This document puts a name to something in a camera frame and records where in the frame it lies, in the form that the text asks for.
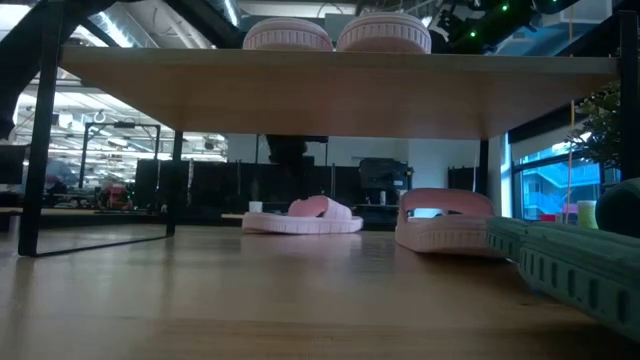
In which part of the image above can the red background box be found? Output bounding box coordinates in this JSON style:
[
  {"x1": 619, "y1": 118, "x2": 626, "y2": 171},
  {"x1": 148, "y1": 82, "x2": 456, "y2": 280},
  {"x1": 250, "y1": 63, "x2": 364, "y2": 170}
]
[{"x1": 98, "y1": 185, "x2": 132, "y2": 210}]

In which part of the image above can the silver round duct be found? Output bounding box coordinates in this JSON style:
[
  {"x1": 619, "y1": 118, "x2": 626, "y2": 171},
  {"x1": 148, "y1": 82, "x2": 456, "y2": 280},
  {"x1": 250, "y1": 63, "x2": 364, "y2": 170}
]
[{"x1": 214, "y1": 0, "x2": 244, "y2": 31}]

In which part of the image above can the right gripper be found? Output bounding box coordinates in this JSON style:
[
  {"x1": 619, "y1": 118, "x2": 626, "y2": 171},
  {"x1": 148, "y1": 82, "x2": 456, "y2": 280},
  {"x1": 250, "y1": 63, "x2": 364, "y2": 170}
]
[{"x1": 430, "y1": 9, "x2": 471, "y2": 55}]

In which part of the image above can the black curtain panel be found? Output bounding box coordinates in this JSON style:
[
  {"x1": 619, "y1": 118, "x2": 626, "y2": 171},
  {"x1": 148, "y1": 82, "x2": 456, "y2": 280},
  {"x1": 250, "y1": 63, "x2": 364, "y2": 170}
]
[{"x1": 447, "y1": 166, "x2": 481, "y2": 199}]

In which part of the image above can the green rubber slide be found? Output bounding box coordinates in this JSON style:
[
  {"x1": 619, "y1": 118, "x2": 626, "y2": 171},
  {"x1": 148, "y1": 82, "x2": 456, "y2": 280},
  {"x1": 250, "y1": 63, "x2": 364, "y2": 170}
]
[
  {"x1": 485, "y1": 177, "x2": 640, "y2": 264},
  {"x1": 518, "y1": 239, "x2": 640, "y2": 346}
]

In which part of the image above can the black background machine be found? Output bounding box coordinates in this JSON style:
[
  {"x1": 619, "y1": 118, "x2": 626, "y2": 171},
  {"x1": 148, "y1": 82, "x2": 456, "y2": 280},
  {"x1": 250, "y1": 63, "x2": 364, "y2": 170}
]
[{"x1": 358, "y1": 157, "x2": 416, "y2": 231}]

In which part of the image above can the black background monitor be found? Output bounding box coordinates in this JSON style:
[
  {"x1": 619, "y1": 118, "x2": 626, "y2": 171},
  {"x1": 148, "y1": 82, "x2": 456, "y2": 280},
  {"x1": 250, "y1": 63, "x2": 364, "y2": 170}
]
[{"x1": 0, "y1": 144, "x2": 26, "y2": 186}]

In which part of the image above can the black background rig frame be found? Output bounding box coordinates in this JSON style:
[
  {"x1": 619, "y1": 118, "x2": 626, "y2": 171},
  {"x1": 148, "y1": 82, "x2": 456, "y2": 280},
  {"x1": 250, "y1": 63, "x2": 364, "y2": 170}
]
[{"x1": 77, "y1": 121, "x2": 162, "y2": 211}]

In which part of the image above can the thin yellow rope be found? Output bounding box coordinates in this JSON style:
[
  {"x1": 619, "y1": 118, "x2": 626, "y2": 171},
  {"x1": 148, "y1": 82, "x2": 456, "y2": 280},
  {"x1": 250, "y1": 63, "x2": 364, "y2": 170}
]
[{"x1": 565, "y1": 0, "x2": 576, "y2": 226}]

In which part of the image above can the wooden shelf black metal frame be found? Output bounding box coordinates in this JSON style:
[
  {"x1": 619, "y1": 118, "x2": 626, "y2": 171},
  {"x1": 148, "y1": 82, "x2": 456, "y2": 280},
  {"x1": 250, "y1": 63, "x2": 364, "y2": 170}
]
[{"x1": 17, "y1": 0, "x2": 640, "y2": 259}]

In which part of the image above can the pink rubber slide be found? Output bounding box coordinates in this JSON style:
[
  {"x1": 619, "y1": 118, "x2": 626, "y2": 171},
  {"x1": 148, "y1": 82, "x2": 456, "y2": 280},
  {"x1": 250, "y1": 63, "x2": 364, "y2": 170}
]
[
  {"x1": 393, "y1": 187, "x2": 506, "y2": 259},
  {"x1": 241, "y1": 194, "x2": 365, "y2": 235},
  {"x1": 335, "y1": 12, "x2": 433, "y2": 55},
  {"x1": 242, "y1": 16, "x2": 335, "y2": 52}
]

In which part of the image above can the yellow-green container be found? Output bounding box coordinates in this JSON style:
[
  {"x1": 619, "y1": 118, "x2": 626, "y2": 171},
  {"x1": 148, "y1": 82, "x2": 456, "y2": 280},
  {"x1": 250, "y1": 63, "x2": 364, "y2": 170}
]
[{"x1": 577, "y1": 199, "x2": 599, "y2": 230}]

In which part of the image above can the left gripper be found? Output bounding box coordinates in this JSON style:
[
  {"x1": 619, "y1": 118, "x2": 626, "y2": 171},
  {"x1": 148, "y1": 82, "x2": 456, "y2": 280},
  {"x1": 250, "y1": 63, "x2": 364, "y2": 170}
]
[{"x1": 264, "y1": 134, "x2": 329, "y2": 169}]

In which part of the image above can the green potted plant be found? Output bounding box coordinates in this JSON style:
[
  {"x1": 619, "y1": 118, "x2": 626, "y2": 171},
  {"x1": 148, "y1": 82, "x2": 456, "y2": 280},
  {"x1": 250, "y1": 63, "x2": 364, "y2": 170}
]
[{"x1": 567, "y1": 82, "x2": 624, "y2": 171}]

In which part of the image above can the black partition panel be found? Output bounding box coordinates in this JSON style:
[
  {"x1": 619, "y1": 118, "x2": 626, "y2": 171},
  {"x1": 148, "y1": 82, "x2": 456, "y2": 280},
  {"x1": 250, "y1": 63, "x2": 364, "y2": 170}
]
[{"x1": 215, "y1": 158, "x2": 271, "y2": 221}]

